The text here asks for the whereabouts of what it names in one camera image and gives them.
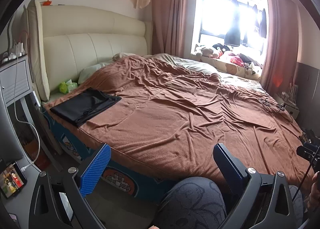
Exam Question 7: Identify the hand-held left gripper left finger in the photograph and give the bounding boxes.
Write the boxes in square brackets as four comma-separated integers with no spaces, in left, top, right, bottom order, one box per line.
[27,143,112,229]

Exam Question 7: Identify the black tank top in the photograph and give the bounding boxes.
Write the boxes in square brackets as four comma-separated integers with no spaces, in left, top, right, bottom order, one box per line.
[49,88,122,127]

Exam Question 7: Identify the pile of plush toys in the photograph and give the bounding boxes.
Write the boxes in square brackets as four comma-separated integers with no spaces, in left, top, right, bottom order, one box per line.
[194,42,263,72]

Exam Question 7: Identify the green tissue pack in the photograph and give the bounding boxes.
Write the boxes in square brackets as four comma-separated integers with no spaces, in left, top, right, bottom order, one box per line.
[58,80,78,94]

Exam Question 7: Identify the bear print window cushion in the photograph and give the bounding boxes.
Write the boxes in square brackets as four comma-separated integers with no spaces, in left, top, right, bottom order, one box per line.
[191,54,262,80]

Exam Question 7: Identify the cream padded headboard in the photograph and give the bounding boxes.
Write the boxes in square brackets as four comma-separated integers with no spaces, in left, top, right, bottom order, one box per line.
[26,0,153,102]

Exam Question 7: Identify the brown blanket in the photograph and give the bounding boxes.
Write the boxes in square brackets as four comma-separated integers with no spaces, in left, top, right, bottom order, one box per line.
[42,56,313,184]

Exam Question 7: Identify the black cable tangle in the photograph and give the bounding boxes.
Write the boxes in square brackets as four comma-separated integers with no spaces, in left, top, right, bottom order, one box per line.
[259,97,293,122]

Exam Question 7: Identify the white nightstand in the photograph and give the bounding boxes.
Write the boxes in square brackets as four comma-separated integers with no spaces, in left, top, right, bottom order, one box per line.
[275,91,300,119]

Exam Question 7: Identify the grey cabinet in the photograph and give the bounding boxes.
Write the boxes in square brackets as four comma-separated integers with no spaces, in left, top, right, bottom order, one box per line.
[0,54,34,108]

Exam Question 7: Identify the grey patterned knee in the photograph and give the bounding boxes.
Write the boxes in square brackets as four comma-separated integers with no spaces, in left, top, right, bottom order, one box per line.
[151,176,227,229]

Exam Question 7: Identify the white charging cable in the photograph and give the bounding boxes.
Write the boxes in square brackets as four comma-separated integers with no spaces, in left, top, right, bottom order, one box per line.
[12,40,41,172]

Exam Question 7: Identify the short dark hanging garment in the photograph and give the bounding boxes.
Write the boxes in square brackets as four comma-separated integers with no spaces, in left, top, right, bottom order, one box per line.
[259,9,268,39]

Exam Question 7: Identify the small white rack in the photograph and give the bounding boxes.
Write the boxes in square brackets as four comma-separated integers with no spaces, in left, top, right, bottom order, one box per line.
[287,77,300,105]

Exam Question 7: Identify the white pillow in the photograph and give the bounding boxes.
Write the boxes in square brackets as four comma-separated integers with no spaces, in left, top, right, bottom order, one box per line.
[78,62,110,85]

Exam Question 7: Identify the phone with lit screen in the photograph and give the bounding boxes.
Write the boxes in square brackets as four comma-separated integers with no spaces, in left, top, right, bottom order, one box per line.
[0,161,28,199]

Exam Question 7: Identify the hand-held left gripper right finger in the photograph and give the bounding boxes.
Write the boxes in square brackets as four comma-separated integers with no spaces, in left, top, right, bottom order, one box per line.
[213,143,304,229]

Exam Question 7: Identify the power strip with chargers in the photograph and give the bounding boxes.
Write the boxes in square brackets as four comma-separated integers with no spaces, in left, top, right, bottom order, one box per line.
[0,40,27,65]

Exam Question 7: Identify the person's right hand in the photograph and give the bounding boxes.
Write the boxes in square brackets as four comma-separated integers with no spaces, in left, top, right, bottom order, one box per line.
[307,171,320,212]

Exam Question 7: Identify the person's right leg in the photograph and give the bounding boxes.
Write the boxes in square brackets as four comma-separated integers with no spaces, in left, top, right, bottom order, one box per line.
[287,185,309,229]

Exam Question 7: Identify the pink curtain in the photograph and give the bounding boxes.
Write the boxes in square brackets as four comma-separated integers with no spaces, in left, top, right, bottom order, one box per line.
[151,0,199,57]
[260,0,299,92]

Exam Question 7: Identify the black bag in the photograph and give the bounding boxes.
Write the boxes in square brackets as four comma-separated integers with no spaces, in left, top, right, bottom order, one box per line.
[300,129,320,144]

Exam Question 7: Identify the beige quilt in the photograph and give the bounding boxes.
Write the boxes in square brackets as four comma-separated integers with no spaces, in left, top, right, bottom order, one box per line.
[112,52,265,93]

